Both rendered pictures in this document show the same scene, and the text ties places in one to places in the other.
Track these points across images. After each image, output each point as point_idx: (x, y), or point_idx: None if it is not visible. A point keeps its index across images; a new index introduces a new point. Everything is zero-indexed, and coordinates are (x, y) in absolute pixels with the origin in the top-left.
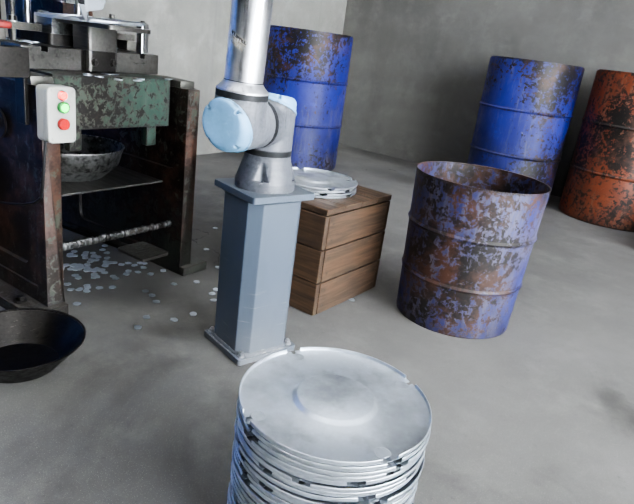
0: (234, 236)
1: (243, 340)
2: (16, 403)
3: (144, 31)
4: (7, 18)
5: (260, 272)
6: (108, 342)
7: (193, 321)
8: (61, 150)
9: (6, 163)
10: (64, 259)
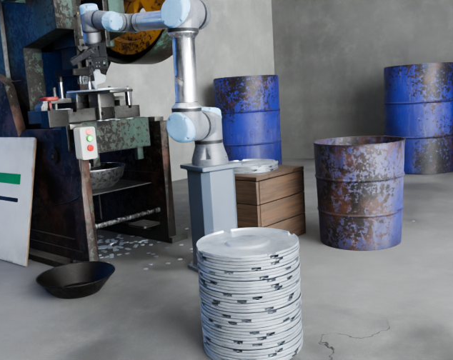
0: (196, 196)
1: None
2: (81, 305)
3: (129, 90)
4: None
5: (214, 215)
6: (128, 277)
7: (180, 262)
8: None
9: (58, 180)
10: None
